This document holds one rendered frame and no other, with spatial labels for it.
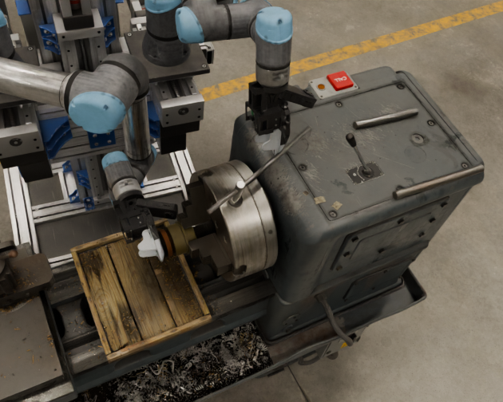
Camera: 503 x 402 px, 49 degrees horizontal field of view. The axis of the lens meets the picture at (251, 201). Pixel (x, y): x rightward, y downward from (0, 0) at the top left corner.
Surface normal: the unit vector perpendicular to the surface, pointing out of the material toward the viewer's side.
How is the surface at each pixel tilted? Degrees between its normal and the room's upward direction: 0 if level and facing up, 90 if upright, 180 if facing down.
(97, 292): 0
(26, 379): 0
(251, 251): 63
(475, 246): 0
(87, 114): 90
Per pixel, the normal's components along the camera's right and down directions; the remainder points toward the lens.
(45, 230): 0.11, -0.55
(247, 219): 0.33, -0.06
